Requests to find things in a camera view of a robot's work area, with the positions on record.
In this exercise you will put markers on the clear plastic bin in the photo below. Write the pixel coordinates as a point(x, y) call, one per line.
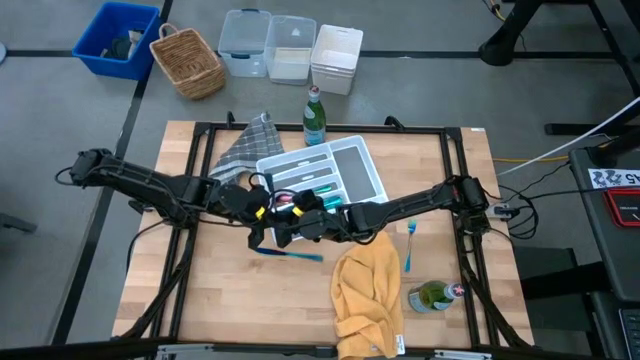
point(290, 60)

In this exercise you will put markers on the black item in bin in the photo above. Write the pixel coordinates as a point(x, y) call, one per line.
point(120, 48)

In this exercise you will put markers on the white printed sticker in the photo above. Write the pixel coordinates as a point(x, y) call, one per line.
point(612, 178)

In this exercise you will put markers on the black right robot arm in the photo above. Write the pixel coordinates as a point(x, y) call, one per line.
point(415, 202)

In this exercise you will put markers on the grey checked dish cloth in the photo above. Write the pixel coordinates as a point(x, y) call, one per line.
point(247, 147)

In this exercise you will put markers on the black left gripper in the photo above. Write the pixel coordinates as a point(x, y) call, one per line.
point(240, 200)

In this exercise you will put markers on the short silver bracket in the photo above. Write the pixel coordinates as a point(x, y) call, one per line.
point(460, 355)

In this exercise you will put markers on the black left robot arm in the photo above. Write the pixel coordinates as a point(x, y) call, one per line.
point(145, 185)

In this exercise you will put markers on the iridescent blue knife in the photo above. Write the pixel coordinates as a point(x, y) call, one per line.
point(300, 255)

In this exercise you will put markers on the yellow terry towel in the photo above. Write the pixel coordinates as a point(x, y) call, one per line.
point(367, 295)

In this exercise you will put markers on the white plastic bin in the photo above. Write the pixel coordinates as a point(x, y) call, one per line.
point(335, 60)

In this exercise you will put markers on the iridescent blue fork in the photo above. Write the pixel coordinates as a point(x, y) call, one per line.
point(409, 250)

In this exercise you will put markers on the clear bin with teal latches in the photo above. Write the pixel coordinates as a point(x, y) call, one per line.
point(245, 40)

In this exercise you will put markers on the black floor foot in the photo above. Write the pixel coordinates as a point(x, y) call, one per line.
point(15, 222)

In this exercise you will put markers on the blue plastic bin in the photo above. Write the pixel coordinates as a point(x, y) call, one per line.
point(92, 50)

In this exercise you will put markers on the black metal table frame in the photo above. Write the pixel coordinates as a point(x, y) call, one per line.
point(375, 129)

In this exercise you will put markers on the red framed device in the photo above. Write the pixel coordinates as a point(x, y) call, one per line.
point(625, 207)

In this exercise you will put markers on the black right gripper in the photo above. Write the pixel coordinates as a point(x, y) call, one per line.
point(320, 225)

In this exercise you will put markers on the white item in bin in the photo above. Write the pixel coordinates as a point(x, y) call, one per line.
point(135, 40)

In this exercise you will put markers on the green bottle with blue label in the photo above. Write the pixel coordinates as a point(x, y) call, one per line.
point(314, 125)

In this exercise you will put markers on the white cutlery organizer tray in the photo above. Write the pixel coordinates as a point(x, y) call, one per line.
point(355, 172)

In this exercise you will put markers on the black equipment cart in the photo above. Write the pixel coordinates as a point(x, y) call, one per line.
point(600, 240)

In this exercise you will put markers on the white power strip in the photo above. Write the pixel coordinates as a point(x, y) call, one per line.
point(500, 211)

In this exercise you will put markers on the green bottle with red cap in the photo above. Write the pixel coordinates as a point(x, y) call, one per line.
point(430, 296)

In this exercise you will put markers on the black keyboard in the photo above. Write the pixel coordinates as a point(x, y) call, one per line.
point(631, 335)

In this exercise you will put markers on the black floor stand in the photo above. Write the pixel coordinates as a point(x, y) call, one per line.
point(500, 47)

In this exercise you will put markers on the iridescent teal spoon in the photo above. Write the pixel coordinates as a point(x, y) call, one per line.
point(332, 203)

